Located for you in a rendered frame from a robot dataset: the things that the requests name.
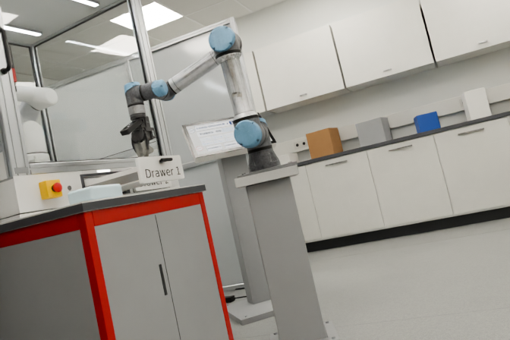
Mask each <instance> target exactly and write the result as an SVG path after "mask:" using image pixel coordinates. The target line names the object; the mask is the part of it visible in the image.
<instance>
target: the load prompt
mask: <svg viewBox="0 0 510 340"><path fill-rule="evenodd" d="M231 125H233V120H230V121H221V122H216V123H212V124H203V125H199V126H194V128H195V130H196V131H204V130H209V129H213V128H221V127H226V126H231Z"/></svg>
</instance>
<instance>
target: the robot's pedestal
mask: <svg viewBox="0 0 510 340"><path fill-rule="evenodd" d="M298 174H299V171H298V166H297V165H293V166H289V167H286V168H280V169H276V170H272V171H269V172H263V173H259V174H255V175H249V176H246V177H242V178H236V179H235V187H236V188H244V187H245V188H246V190H247V196H248V200H249V204H250V210H251V213H252V217H253V223H254V227H255V231H256V234H257V240H258V244H259V248H260V254H261V258H262V261H263V268H264V272H265V275H266V281H267V285H268V289H269V296H270V299H271V303H272V309H273V313H274V317H275V323H276V326H277V330H278V332H274V333H273V334H270V340H341V339H340V338H339V336H338V333H337V331H336V329H335V327H334V325H333V322H332V321H328V320H327V321H325V322H323V317H322V313H321V309H320V303H319V300H318V296H317V292H316V286H315V283H314V280H313V273H312V270H311V266H310V261H309V257H308V253H307V247H306V244H305V240H304V234H303V231H302V227H301V221H300V218H299V214H298V208H297V204H296V201H295V198H294V191H293V188H292V184H291V179H290V177H294V176H296V175H298Z"/></svg>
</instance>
